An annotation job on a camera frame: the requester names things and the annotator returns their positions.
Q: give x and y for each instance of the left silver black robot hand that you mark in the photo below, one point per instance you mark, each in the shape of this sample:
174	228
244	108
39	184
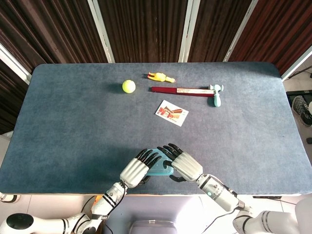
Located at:
134	171

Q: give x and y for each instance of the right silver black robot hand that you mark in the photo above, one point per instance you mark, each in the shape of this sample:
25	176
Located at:
187	167

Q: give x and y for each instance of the teal container lid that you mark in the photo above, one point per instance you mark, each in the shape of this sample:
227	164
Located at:
158	169

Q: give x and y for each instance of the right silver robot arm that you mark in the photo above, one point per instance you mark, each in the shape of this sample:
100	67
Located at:
219	195

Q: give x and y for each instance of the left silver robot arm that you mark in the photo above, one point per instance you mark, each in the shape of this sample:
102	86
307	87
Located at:
109	197

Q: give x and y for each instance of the red chopsticks package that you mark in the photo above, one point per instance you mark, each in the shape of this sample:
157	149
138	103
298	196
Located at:
165	90

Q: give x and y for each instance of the lavender grey robot torso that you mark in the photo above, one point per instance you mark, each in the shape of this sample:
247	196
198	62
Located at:
158	209

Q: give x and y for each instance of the postcard with red building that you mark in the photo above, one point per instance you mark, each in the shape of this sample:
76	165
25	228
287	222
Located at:
171	113

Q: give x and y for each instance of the blue-grey velvet table cloth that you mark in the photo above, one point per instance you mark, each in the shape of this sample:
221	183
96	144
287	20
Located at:
73	134

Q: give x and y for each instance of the light blue toy hammer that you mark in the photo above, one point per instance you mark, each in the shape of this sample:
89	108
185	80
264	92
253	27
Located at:
216	100

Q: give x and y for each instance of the yellow-green tennis ball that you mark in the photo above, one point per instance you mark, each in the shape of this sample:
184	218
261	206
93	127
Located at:
129	86

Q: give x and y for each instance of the yellow rubber chicken toy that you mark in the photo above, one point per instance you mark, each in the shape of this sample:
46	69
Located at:
159	76

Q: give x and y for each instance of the black white knit sneaker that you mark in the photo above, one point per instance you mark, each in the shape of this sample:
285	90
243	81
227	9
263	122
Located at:
298	103
307	118

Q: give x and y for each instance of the black flat equipment base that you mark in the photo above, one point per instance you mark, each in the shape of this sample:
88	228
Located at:
298	92

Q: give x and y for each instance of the dark brown pleated screen panel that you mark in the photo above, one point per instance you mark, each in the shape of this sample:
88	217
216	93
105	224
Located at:
9	102
214	29
48	31
146	29
280	31

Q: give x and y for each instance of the white screen frame post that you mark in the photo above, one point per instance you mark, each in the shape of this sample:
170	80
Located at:
14	61
189	29
101	29
297	63
240	29

